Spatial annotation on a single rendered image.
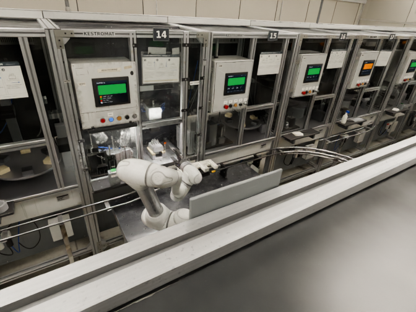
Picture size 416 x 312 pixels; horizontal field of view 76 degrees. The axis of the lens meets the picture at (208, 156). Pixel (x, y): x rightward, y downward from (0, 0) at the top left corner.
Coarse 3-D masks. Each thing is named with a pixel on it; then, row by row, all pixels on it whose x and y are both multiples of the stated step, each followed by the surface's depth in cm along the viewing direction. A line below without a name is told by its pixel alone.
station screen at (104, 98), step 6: (96, 84) 180; (102, 84) 182; (108, 84) 185; (114, 84) 187; (126, 84) 191; (126, 90) 193; (102, 96) 186; (108, 96) 188; (114, 96) 190; (120, 96) 193; (126, 96) 195; (102, 102) 188; (108, 102) 190; (114, 102) 192; (120, 102) 195
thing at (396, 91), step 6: (414, 42) 389; (414, 48) 397; (414, 78) 442; (396, 84) 419; (402, 84) 430; (414, 84) 474; (396, 90) 429; (402, 90) 440; (408, 90) 484; (390, 96) 426; (396, 96) 438; (408, 96) 486; (414, 96) 475; (390, 102) 436; (396, 102) 448
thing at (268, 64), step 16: (224, 48) 226; (240, 48) 235; (256, 48) 244; (272, 48) 254; (288, 48) 265; (256, 64) 253; (272, 64) 262; (288, 64) 275; (256, 80) 262; (272, 80) 273; (256, 96) 271; (272, 96) 284; (208, 112) 248; (224, 112) 258; (240, 112) 270; (208, 128) 257; (224, 128) 268; (272, 128) 308; (208, 144) 267; (224, 144) 279
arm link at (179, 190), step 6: (180, 174) 157; (180, 180) 163; (174, 186) 171; (180, 186) 189; (186, 186) 192; (174, 192) 178; (180, 192) 187; (186, 192) 193; (174, 198) 193; (180, 198) 193
